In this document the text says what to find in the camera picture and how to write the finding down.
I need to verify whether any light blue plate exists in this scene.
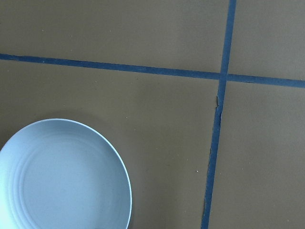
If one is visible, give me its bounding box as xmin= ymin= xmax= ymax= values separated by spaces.
xmin=0 ymin=119 xmax=132 ymax=229

